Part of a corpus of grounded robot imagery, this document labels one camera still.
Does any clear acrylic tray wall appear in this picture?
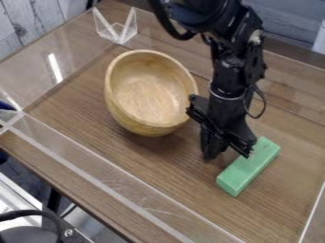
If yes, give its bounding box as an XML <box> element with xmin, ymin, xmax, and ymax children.
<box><xmin>0</xmin><ymin>101</ymin><xmax>244</xmax><ymax>243</ymax></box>

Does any black metal bracket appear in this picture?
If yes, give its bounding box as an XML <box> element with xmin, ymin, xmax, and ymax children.
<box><xmin>41</xmin><ymin>212</ymin><xmax>94</xmax><ymax>243</ymax></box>

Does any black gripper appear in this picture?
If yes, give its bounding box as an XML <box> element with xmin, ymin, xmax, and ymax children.
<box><xmin>185</xmin><ymin>91</ymin><xmax>260</xmax><ymax>162</ymax></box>

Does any green rectangular block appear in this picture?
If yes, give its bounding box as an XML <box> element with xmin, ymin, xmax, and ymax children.
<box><xmin>216</xmin><ymin>137</ymin><xmax>282</xmax><ymax>197</ymax></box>

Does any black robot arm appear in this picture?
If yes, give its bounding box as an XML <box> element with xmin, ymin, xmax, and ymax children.
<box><xmin>149</xmin><ymin>0</ymin><xmax>267</xmax><ymax>160</ymax></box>

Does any black cable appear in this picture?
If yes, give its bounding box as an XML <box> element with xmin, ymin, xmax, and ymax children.
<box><xmin>0</xmin><ymin>209</ymin><xmax>65</xmax><ymax>243</ymax></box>

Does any clear acrylic corner bracket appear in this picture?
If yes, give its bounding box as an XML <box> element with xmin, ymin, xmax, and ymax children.
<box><xmin>93</xmin><ymin>8</ymin><xmax>138</xmax><ymax>45</ymax></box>

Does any brown wooden bowl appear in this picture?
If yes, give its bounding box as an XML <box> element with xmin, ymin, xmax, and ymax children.
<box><xmin>104</xmin><ymin>49</ymin><xmax>199</xmax><ymax>137</ymax></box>

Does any black table leg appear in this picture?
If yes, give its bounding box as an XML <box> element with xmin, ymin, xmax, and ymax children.
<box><xmin>47</xmin><ymin>189</ymin><xmax>64</xmax><ymax>213</ymax></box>

